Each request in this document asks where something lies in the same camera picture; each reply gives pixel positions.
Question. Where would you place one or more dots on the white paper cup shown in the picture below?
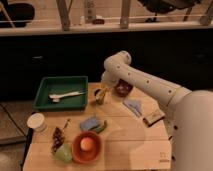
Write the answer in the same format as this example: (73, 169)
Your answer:
(37, 122)

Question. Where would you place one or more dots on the blue sponge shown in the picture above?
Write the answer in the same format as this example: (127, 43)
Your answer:
(89, 123)

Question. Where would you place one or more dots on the light green cup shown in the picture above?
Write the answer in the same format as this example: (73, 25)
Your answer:
(63, 153)

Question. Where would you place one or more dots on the orange bowl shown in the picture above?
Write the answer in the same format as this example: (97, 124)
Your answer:
(85, 157)

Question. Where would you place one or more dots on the green plastic tray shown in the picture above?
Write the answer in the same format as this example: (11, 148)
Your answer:
(61, 85)

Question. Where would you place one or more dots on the yellow banana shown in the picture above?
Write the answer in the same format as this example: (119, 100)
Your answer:
(100, 96)

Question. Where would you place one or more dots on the blue folded cloth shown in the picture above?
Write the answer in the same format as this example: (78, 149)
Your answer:
(134, 106)

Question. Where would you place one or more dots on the green pepper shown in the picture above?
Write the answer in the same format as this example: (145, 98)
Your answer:
(101, 128)

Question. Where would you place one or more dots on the dark red bowl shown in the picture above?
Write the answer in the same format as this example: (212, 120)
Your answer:
(123, 88)

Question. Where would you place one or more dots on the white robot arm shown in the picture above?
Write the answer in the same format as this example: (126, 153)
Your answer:
(192, 140)

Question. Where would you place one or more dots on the orange egg ball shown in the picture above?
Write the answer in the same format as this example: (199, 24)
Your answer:
(86, 144)

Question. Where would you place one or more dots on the white plastic fork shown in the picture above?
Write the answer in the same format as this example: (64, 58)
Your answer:
(59, 96)

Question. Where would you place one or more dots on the purple grapes bunch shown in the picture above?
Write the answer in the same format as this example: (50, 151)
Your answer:
(58, 139)

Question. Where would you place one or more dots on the wooden block sponge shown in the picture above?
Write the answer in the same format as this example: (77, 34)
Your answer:
(153, 118)

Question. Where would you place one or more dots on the small metal cup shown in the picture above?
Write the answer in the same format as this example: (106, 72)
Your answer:
(95, 93)

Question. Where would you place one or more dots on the small metal spoon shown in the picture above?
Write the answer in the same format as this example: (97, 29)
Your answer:
(67, 123)

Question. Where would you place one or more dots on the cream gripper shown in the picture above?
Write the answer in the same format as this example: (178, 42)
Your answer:
(106, 87)

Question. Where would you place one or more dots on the black chair top left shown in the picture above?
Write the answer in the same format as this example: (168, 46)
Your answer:
(20, 13)

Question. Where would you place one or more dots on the black office chair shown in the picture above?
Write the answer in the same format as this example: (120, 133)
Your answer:
(166, 6)

